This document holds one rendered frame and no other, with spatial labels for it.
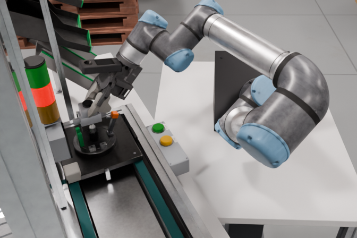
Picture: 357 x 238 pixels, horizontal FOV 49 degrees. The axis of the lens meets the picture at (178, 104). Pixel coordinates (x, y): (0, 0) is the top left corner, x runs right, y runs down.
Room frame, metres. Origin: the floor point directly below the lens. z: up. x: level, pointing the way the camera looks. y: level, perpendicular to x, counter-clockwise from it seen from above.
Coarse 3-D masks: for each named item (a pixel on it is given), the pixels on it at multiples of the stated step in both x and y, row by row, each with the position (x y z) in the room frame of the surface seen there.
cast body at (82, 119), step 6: (84, 102) 0.94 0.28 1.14; (90, 102) 0.94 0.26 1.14; (84, 108) 0.92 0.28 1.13; (78, 114) 0.93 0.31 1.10; (84, 114) 0.91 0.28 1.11; (96, 114) 0.92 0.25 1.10; (78, 120) 0.92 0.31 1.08; (84, 120) 0.91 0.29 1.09; (90, 120) 0.92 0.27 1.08; (96, 120) 0.92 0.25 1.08
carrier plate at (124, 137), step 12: (108, 120) 1.05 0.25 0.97; (120, 120) 1.05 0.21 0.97; (72, 132) 0.99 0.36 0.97; (120, 132) 0.99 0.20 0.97; (72, 144) 0.93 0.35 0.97; (120, 144) 0.93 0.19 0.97; (132, 144) 0.92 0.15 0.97; (72, 156) 0.88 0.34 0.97; (108, 156) 0.87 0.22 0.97; (120, 156) 0.87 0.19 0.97; (132, 156) 0.87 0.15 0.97; (84, 168) 0.82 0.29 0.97; (96, 168) 0.82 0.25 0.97
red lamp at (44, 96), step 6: (48, 84) 0.71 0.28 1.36; (36, 90) 0.69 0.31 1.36; (42, 90) 0.69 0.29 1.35; (48, 90) 0.70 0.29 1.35; (36, 96) 0.69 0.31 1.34; (42, 96) 0.69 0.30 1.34; (48, 96) 0.70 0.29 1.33; (54, 96) 0.72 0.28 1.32; (36, 102) 0.69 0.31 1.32; (42, 102) 0.69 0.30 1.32; (48, 102) 0.70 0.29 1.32
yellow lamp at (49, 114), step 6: (54, 102) 0.71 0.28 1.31; (42, 108) 0.69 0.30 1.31; (48, 108) 0.69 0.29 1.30; (54, 108) 0.70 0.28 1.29; (42, 114) 0.69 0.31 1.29; (48, 114) 0.69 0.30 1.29; (54, 114) 0.70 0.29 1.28; (42, 120) 0.69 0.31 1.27; (48, 120) 0.69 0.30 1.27; (54, 120) 0.70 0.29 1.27
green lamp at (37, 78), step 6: (42, 66) 0.70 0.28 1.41; (30, 72) 0.69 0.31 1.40; (36, 72) 0.69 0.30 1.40; (42, 72) 0.70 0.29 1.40; (30, 78) 0.69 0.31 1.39; (36, 78) 0.69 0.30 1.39; (42, 78) 0.70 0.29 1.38; (48, 78) 0.71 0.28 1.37; (30, 84) 0.69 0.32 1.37; (36, 84) 0.69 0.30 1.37; (42, 84) 0.69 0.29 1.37
